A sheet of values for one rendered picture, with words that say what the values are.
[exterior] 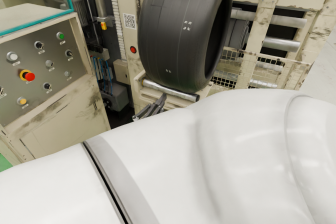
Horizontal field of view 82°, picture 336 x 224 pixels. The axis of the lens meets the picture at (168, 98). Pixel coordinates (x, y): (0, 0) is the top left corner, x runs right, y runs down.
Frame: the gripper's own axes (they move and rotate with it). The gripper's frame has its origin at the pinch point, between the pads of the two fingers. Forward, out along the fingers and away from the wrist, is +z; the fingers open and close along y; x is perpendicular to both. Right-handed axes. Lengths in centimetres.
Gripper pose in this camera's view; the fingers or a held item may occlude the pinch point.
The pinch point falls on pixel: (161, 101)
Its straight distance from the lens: 83.1
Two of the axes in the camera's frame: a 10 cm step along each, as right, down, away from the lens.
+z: 4.5, -6.7, 5.9
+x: 0.6, 6.8, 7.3
